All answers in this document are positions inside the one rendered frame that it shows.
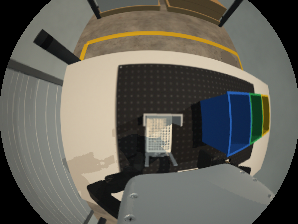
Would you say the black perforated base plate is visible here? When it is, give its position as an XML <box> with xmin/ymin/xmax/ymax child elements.
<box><xmin>116</xmin><ymin>63</ymin><xmax>255</xmax><ymax>174</ymax></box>

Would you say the yellow open-top bin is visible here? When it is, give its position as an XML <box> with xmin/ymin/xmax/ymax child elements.
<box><xmin>261</xmin><ymin>94</ymin><xmax>270</xmax><ymax>136</ymax></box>

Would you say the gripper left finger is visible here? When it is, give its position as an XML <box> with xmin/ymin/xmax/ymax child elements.
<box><xmin>87</xmin><ymin>152</ymin><xmax>143</xmax><ymax>219</ymax></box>

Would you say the green bin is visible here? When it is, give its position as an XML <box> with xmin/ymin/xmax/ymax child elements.
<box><xmin>249</xmin><ymin>93</ymin><xmax>263</xmax><ymax>146</ymax></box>

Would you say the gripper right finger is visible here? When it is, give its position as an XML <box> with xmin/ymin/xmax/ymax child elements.
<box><xmin>197</xmin><ymin>149</ymin><xmax>251</xmax><ymax>174</ymax></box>

